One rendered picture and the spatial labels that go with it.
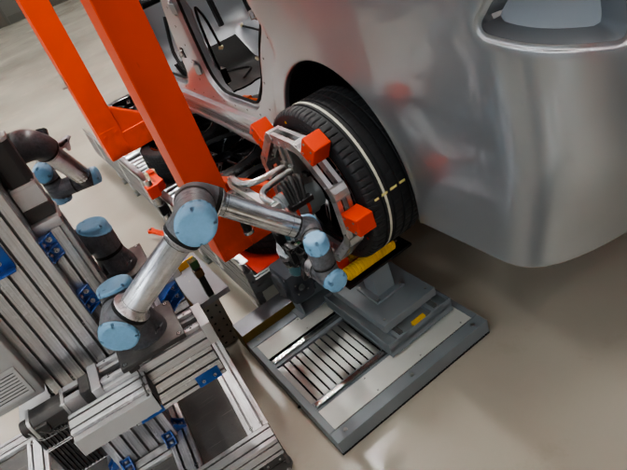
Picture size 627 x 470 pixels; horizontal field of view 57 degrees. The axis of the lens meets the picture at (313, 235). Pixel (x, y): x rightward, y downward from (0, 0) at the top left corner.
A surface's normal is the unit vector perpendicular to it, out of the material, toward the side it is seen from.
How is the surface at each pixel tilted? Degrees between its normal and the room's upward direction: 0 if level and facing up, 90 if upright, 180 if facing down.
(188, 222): 86
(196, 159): 90
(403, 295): 0
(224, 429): 0
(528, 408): 0
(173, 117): 90
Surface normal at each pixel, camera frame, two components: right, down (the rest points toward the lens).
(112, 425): 0.44, 0.40
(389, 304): -0.30, -0.78
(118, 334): 0.14, 0.60
